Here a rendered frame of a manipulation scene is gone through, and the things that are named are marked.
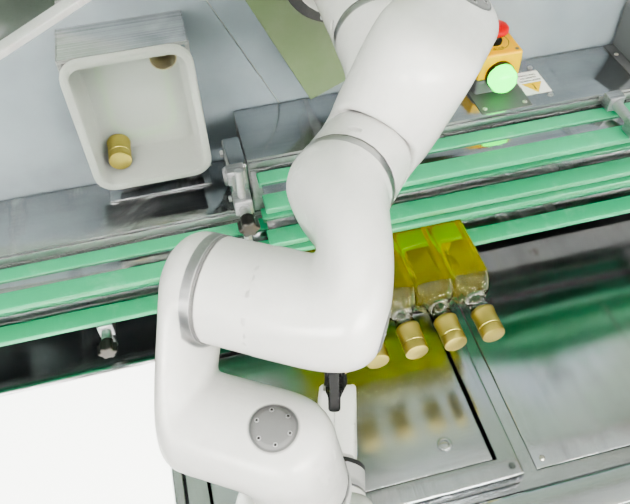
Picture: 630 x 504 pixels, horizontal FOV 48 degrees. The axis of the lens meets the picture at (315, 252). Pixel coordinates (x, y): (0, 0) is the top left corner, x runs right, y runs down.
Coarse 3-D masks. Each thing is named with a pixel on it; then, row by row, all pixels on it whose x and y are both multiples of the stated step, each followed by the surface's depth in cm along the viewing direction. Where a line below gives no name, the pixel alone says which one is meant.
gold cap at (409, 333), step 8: (400, 328) 101; (408, 328) 100; (416, 328) 100; (400, 336) 100; (408, 336) 99; (416, 336) 99; (408, 344) 99; (416, 344) 98; (424, 344) 99; (408, 352) 99; (416, 352) 99; (424, 352) 100
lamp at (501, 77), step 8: (496, 64) 108; (504, 64) 108; (488, 72) 109; (496, 72) 107; (504, 72) 107; (512, 72) 107; (488, 80) 109; (496, 80) 107; (504, 80) 107; (512, 80) 108; (496, 88) 108; (504, 88) 108
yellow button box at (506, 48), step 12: (504, 36) 110; (492, 48) 108; (504, 48) 108; (516, 48) 108; (492, 60) 108; (504, 60) 108; (516, 60) 109; (480, 72) 109; (516, 72) 110; (480, 84) 110
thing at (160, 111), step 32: (64, 64) 90; (96, 64) 90; (128, 64) 99; (192, 64) 94; (64, 96) 93; (96, 96) 102; (128, 96) 103; (160, 96) 105; (192, 96) 98; (96, 128) 105; (128, 128) 107; (160, 128) 109; (192, 128) 110; (96, 160) 102; (160, 160) 108; (192, 160) 108
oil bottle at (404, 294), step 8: (400, 256) 108; (400, 264) 106; (400, 272) 105; (400, 280) 104; (408, 280) 104; (400, 288) 103; (408, 288) 103; (392, 296) 103; (400, 296) 103; (408, 296) 103; (392, 304) 102; (400, 304) 102; (408, 304) 103; (392, 312) 103; (392, 320) 105
